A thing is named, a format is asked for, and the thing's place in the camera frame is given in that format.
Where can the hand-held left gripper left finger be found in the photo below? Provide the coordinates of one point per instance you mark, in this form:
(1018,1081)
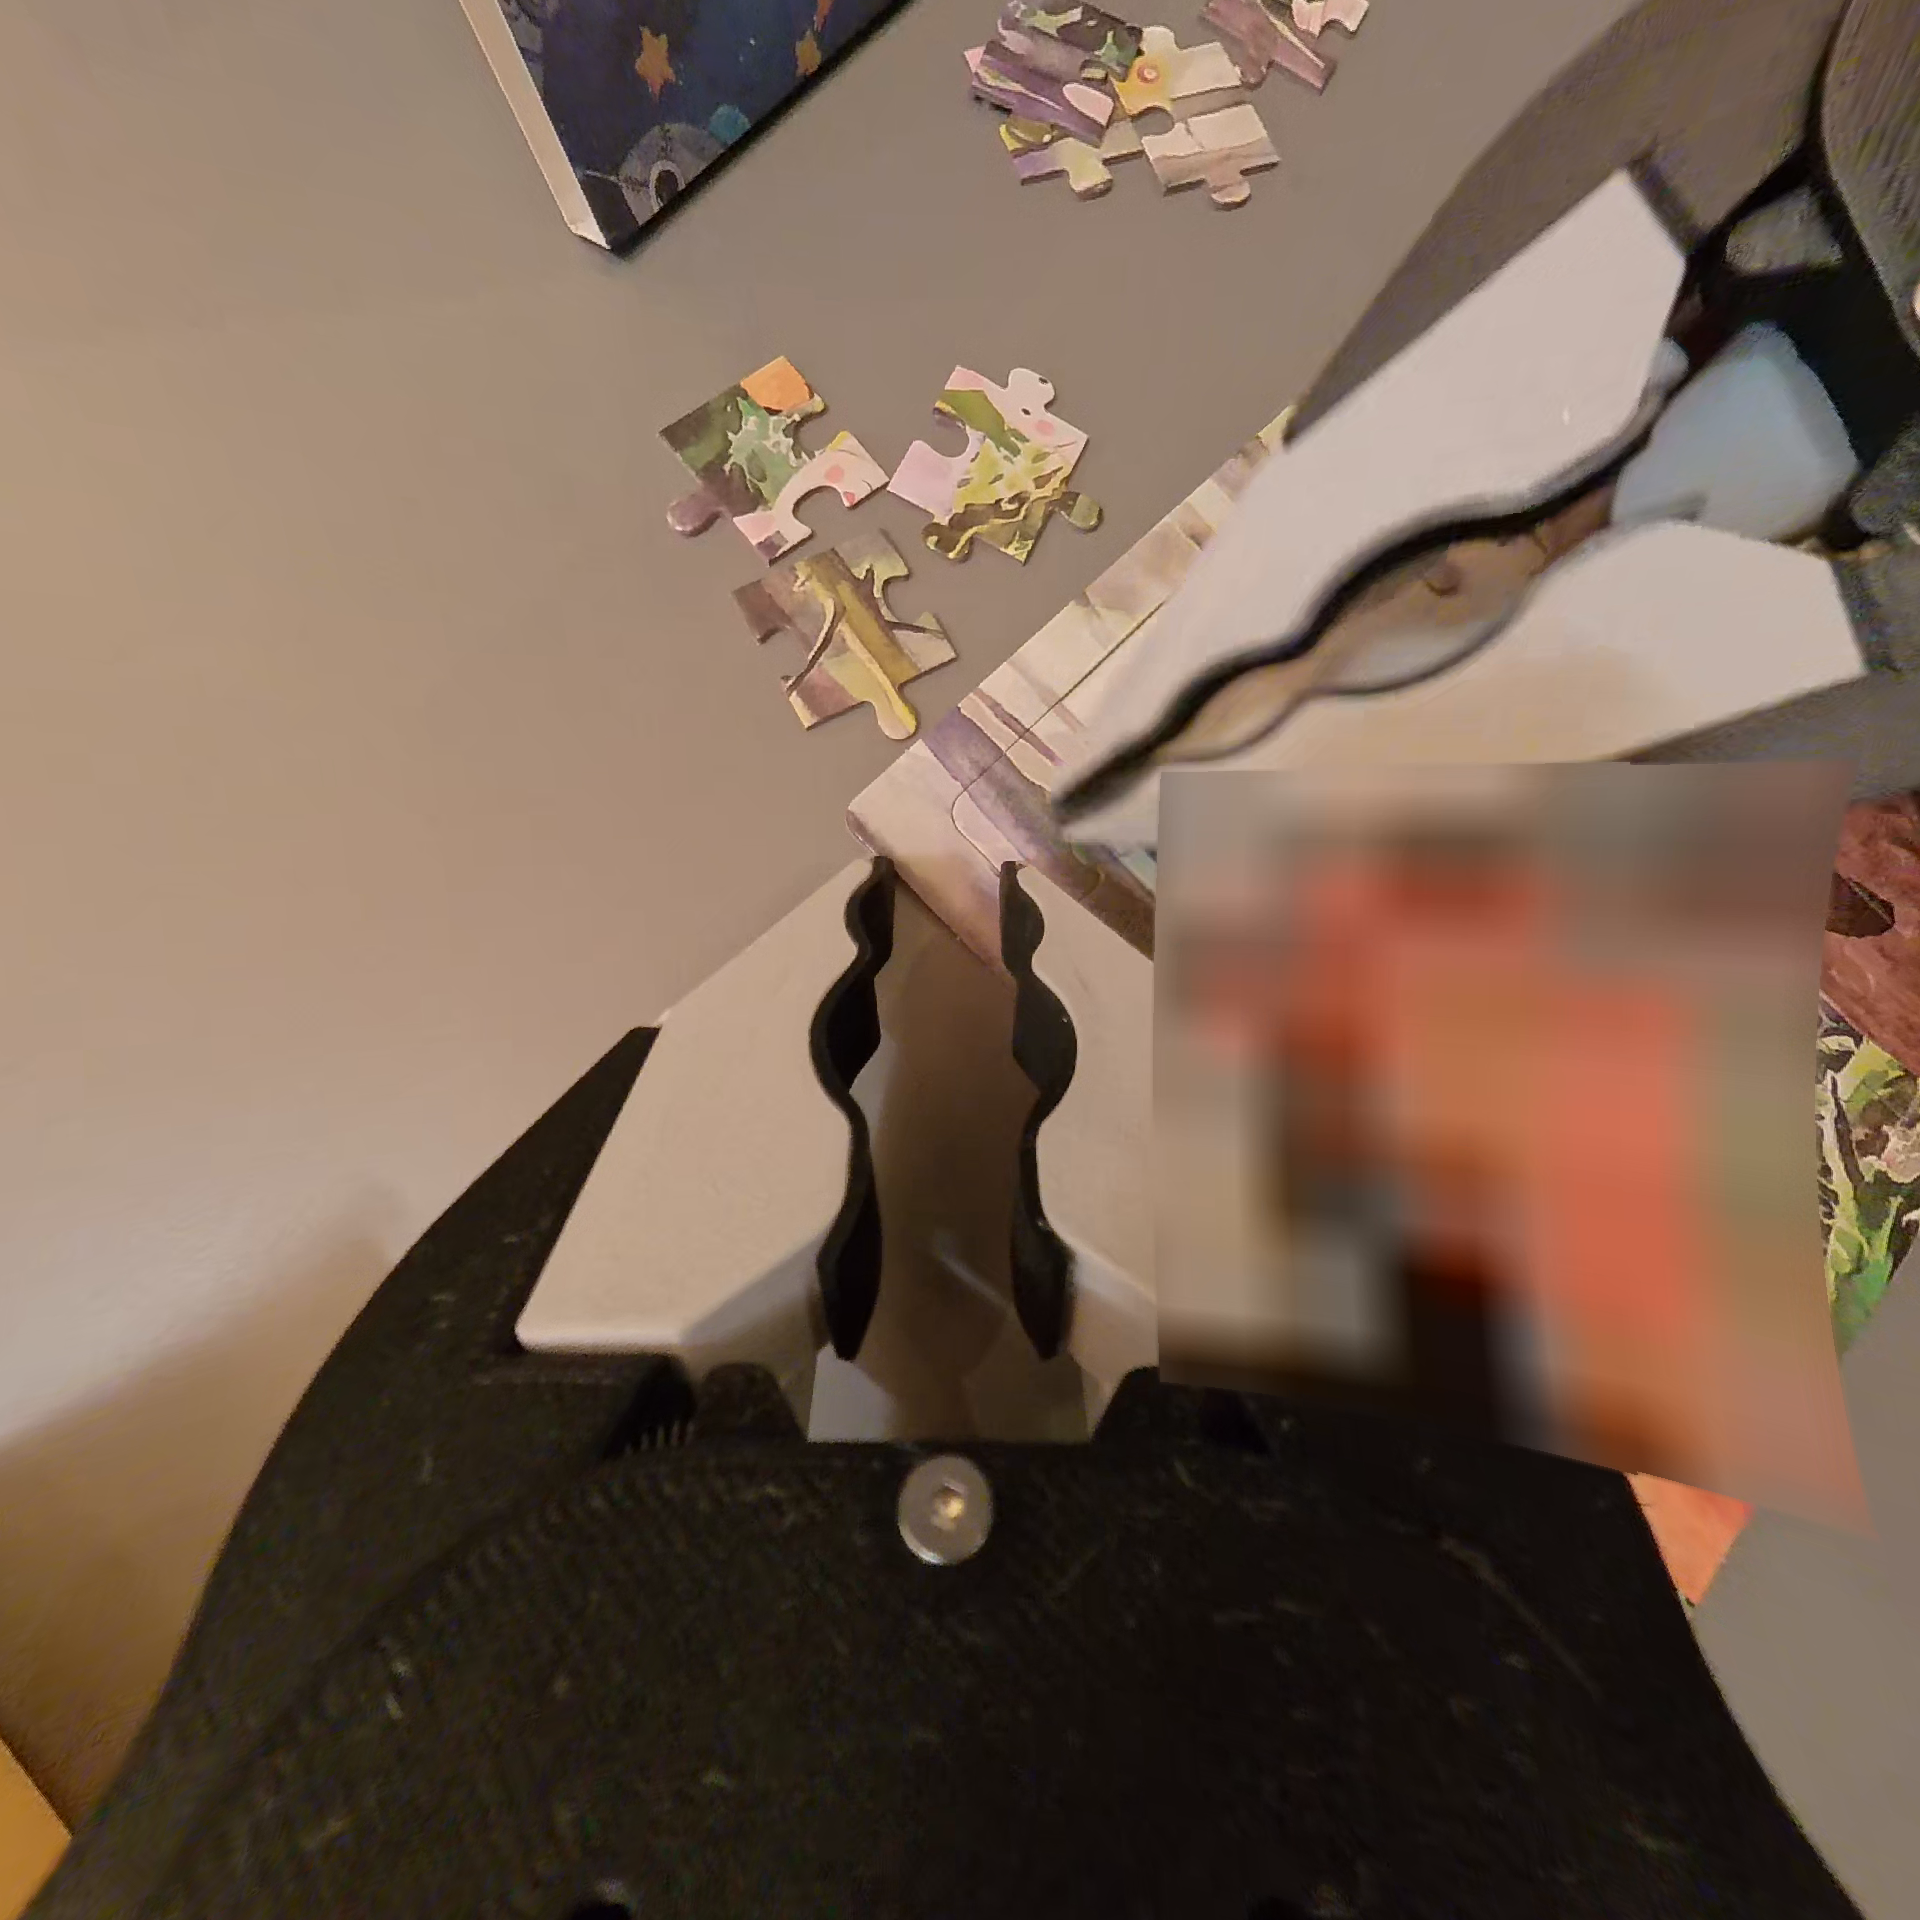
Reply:
(674,1199)

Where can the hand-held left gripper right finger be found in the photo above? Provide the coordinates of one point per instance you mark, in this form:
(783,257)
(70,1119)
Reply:
(1117,1171)

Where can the yellow cardboard box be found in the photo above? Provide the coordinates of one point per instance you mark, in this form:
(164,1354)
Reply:
(29,1810)

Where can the green yellow puzzle piece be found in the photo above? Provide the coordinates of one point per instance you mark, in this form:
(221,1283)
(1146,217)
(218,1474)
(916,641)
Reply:
(849,645)

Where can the scattered loose puzzle pieces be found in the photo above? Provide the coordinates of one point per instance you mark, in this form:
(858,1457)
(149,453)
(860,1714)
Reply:
(999,481)

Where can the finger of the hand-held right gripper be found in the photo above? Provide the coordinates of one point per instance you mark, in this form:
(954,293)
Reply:
(1680,645)
(1426,391)

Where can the jigsaw puzzle board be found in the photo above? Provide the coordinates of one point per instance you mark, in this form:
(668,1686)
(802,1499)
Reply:
(1035,704)

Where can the illustrated puzzle box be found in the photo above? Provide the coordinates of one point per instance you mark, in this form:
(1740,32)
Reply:
(674,91)

